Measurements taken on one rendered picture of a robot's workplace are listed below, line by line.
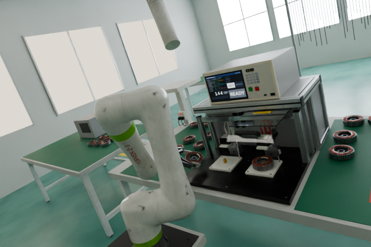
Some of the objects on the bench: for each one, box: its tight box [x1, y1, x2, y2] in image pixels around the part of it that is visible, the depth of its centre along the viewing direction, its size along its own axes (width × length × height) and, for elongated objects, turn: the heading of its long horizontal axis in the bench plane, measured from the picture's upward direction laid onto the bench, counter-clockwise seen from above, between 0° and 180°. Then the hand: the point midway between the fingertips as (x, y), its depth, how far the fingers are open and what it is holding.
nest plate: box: [209, 155, 242, 172], centre depth 146 cm, size 15×15×1 cm
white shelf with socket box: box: [161, 77, 201, 126], centre depth 236 cm, size 35×37×46 cm
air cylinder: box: [264, 144, 282, 158], centre depth 140 cm, size 5×8×6 cm
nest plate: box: [245, 160, 283, 178], centre depth 130 cm, size 15×15×1 cm
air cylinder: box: [229, 143, 244, 154], centre depth 156 cm, size 5×8×6 cm
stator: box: [328, 144, 355, 160], centre depth 124 cm, size 11×11×4 cm
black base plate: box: [186, 144, 316, 206], centre depth 140 cm, size 47×64×2 cm
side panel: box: [309, 82, 330, 151], centre depth 142 cm, size 28×3×32 cm, turn 10°
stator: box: [252, 155, 274, 171], centre depth 130 cm, size 11×11×4 cm
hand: (193, 159), depth 150 cm, fingers closed on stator, 11 cm apart
